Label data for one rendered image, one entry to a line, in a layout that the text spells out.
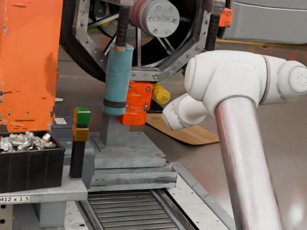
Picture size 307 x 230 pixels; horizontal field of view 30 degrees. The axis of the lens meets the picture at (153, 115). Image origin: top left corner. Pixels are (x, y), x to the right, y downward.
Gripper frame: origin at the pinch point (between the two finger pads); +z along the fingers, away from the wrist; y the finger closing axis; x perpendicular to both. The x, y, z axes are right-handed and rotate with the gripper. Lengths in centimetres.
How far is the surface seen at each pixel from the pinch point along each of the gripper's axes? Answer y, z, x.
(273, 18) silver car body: 44.1, 5.2, -14.1
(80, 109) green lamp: -41, -61, 44
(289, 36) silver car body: 46, 5, -27
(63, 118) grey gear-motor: -50, -7, 21
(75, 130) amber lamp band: -46, -62, 41
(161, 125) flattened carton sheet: -18, 92, -71
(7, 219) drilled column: -76, -65, 36
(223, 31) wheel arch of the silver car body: 22.6, 5.9, -3.0
